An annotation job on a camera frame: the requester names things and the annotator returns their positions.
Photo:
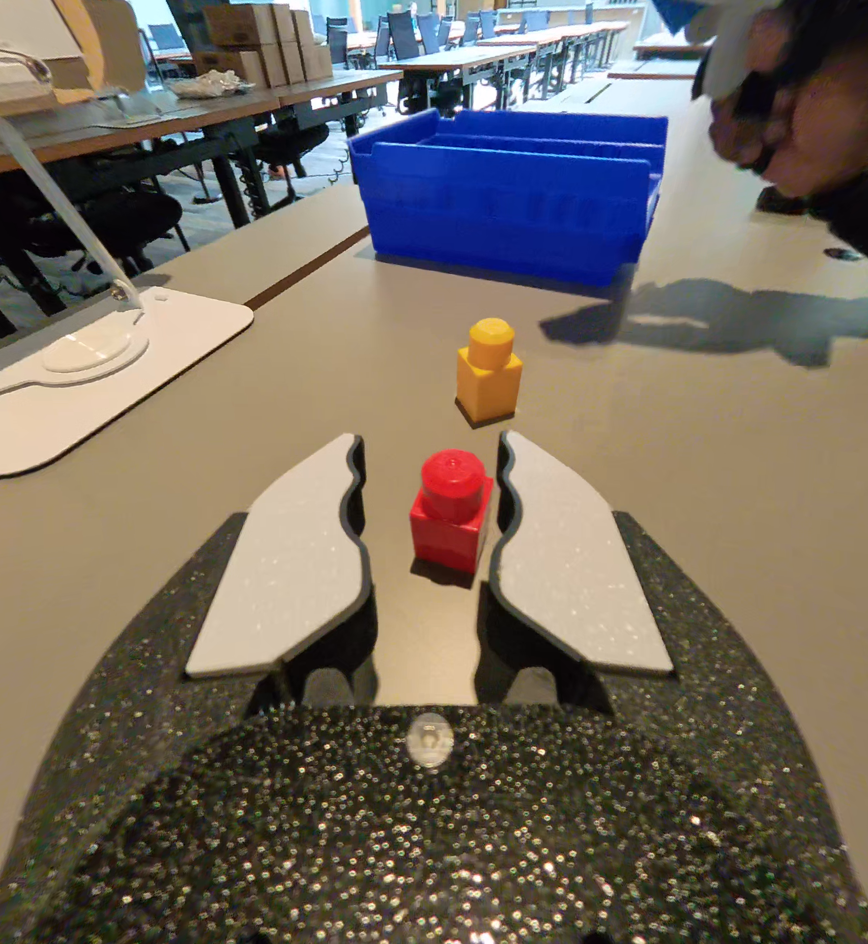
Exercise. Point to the person's right hand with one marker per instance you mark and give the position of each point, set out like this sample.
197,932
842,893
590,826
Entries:
832,125

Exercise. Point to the stack of cardboard boxes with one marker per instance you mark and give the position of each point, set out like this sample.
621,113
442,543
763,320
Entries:
264,44

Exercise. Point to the crumpled white plastic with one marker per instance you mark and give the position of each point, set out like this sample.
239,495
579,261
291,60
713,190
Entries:
209,85

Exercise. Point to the white desk stand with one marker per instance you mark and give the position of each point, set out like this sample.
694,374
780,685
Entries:
102,376

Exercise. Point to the black chair under desk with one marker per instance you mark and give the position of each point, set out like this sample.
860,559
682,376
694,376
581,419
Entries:
73,228

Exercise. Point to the row of desks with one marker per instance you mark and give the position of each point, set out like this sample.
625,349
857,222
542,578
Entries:
508,51

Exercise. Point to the yellow mega block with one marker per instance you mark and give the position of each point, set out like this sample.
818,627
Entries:
487,376

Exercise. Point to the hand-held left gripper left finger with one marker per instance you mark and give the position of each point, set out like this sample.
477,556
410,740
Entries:
286,575

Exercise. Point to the red mega block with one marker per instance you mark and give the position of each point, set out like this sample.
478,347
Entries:
449,523

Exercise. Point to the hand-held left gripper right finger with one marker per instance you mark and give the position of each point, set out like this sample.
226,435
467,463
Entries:
574,568

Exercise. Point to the blue mega block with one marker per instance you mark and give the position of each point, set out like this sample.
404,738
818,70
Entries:
674,11

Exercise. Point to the blue plastic bin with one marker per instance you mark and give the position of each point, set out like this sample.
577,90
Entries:
508,199

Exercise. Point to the long wood-edged desk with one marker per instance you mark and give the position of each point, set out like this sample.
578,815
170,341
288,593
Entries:
183,118

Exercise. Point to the small black object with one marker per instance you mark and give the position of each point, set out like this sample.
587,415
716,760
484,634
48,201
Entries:
843,255

